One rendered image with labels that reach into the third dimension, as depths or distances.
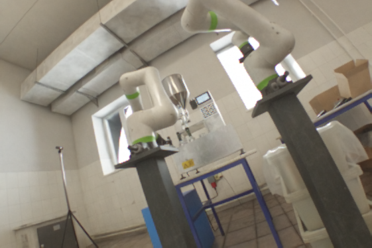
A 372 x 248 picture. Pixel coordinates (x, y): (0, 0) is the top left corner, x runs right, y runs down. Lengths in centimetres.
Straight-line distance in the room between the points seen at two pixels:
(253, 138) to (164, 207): 245
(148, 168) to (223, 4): 81
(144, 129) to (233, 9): 69
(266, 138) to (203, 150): 179
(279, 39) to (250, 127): 244
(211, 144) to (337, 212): 97
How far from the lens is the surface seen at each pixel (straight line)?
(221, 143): 146
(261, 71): 86
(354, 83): 228
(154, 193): 86
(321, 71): 364
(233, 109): 318
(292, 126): 81
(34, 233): 357
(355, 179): 113
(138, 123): 91
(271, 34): 80
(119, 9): 336
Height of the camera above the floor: 75
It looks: 20 degrees up
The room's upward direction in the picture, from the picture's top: 22 degrees counter-clockwise
